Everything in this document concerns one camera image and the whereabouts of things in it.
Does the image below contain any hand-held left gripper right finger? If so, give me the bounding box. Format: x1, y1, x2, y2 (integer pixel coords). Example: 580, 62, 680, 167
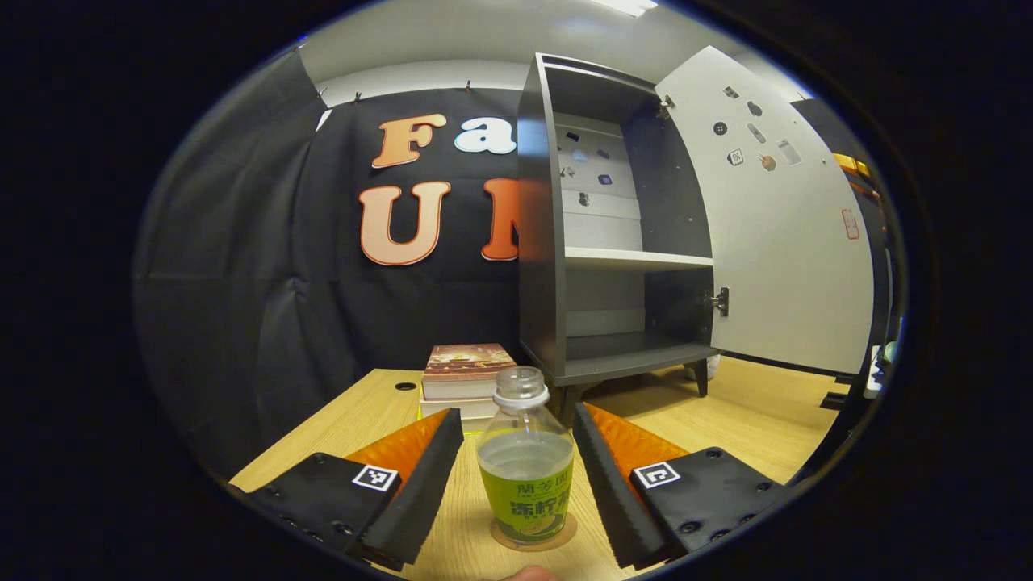
572, 401, 790, 569

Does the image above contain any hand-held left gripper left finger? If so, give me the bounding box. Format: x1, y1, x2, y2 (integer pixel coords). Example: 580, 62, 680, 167
232, 408, 466, 571

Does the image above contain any round brown coaster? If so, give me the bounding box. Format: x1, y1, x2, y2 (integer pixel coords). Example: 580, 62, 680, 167
490, 512, 579, 553

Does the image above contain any green label drink bottle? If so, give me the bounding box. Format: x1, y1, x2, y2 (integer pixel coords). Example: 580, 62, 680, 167
477, 366, 575, 545

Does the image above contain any beige cabinet door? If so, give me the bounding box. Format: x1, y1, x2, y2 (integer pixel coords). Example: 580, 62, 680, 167
655, 45, 876, 376

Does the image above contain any brown cover book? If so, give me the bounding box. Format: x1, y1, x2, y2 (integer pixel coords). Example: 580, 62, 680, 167
421, 343, 517, 400

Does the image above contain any large ceiling light panel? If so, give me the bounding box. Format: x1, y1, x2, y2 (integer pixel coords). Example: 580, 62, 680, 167
593, 0, 659, 19

